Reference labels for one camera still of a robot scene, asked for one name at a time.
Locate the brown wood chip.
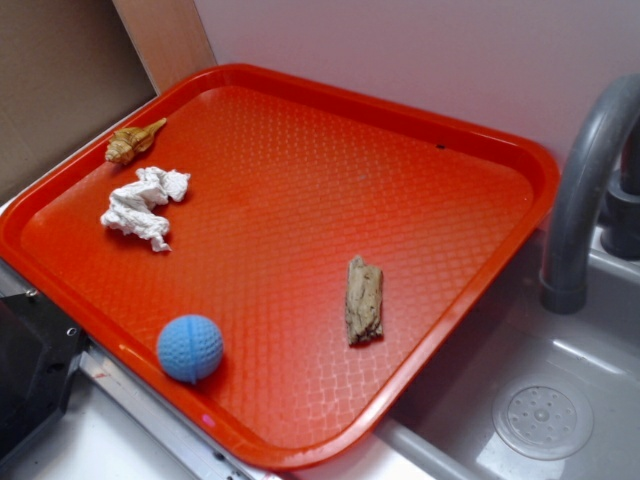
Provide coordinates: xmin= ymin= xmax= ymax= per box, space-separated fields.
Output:
xmin=345 ymin=256 xmax=383 ymax=346

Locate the red plastic tray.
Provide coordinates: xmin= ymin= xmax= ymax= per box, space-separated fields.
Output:
xmin=1 ymin=65 xmax=559 ymax=472

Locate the blue dimpled ball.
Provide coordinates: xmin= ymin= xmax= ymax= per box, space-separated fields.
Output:
xmin=156 ymin=314 xmax=224 ymax=384

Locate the crumpled white tissue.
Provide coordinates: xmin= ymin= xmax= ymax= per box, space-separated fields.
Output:
xmin=100 ymin=166 xmax=191 ymax=253

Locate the tan spiral seashell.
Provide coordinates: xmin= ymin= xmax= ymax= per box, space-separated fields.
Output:
xmin=104 ymin=118 xmax=167 ymax=165

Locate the grey plastic sink basin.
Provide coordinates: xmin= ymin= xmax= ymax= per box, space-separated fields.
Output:
xmin=375 ymin=225 xmax=640 ymax=480

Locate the grey curved faucet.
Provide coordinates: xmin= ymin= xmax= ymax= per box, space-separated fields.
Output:
xmin=540 ymin=73 xmax=639 ymax=314

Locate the light wooden board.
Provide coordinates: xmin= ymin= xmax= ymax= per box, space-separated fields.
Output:
xmin=113 ymin=0 xmax=217 ymax=94

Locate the round sink drain strainer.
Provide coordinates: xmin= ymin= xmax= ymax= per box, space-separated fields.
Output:
xmin=492 ymin=380 xmax=594 ymax=461

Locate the dark grey faucet knob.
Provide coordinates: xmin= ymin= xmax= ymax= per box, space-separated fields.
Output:
xmin=600 ymin=169 xmax=639 ymax=260

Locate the brown cardboard panel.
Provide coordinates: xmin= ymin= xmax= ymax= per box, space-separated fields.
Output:
xmin=1 ymin=1 xmax=155 ymax=201

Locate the black mounting bracket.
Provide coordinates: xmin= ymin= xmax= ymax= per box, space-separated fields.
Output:
xmin=1 ymin=289 xmax=86 ymax=466

